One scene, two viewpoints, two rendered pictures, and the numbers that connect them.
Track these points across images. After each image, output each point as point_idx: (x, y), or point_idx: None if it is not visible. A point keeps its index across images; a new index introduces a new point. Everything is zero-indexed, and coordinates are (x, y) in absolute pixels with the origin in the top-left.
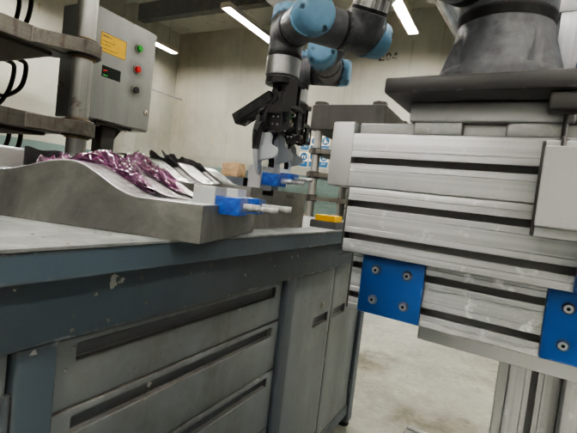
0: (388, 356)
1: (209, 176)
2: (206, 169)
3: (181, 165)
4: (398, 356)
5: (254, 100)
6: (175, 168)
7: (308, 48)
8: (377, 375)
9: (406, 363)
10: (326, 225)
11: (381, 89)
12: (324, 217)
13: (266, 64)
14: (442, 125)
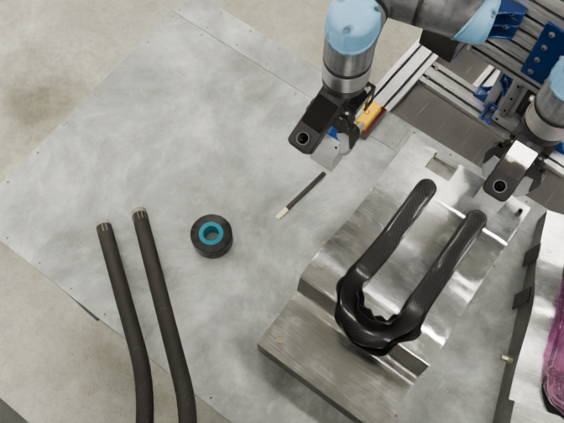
0: (18, 54)
1: (368, 258)
2: (357, 261)
3: (399, 295)
4: (22, 39)
5: (530, 166)
6: (420, 302)
7: (485, 38)
8: (87, 94)
9: (49, 38)
10: (379, 120)
11: None
12: (373, 117)
13: (560, 133)
14: None
